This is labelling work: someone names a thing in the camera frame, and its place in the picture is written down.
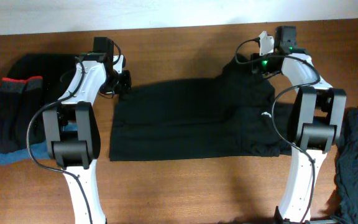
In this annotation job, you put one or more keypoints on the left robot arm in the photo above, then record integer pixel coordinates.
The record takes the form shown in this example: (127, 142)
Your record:
(71, 132)

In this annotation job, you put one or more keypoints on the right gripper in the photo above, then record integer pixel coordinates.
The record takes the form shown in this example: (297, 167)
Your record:
(256, 70)

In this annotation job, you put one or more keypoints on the right dark sock red cuff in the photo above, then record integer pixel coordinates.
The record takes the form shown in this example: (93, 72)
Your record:
(29, 104)

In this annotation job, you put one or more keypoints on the folded black garment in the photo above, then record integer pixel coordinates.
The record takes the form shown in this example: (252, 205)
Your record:
(57, 71)

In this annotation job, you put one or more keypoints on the middle dark sock red cuff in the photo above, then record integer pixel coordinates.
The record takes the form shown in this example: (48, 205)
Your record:
(10, 95)

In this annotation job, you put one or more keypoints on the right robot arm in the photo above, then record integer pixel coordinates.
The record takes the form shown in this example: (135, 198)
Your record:
(315, 121)

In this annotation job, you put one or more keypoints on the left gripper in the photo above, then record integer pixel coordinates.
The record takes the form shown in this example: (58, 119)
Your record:
(124, 78)

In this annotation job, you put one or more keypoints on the black t-shirt with logo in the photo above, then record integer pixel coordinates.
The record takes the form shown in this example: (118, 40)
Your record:
(232, 114)

